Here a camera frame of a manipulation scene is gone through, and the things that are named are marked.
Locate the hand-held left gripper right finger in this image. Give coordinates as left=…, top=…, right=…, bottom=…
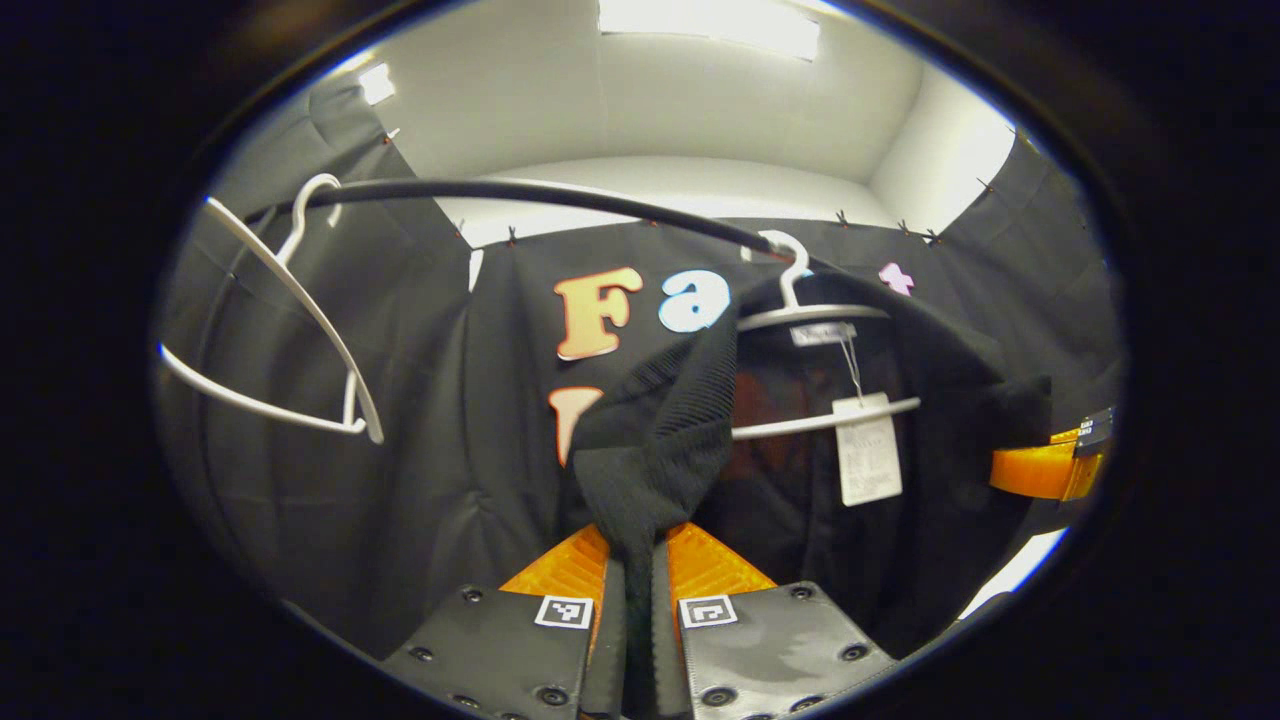
left=650, top=520, right=898, bottom=720

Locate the large ceiling light panel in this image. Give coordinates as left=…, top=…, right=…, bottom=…
left=598, top=0, right=821, bottom=61

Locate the black jacket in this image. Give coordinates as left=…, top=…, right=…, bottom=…
left=562, top=268, right=1061, bottom=720

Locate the white clothes hanger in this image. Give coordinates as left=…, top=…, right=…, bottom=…
left=158, top=173, right=386, bottom=446
left=730, top=230, right=923, bottom=441

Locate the black clothes rack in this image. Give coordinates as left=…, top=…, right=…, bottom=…
left=240, top=177, right=801, bottom=263

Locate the white paper garment tag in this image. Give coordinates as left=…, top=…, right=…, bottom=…
left=832, top=393, right=904, bottom=508

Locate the black backdrop cloth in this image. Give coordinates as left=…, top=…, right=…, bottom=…
left=155, top=75, right=1126, bottom=661

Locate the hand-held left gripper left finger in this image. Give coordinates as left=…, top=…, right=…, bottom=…
left=380, top=522, right=629, bottom=720

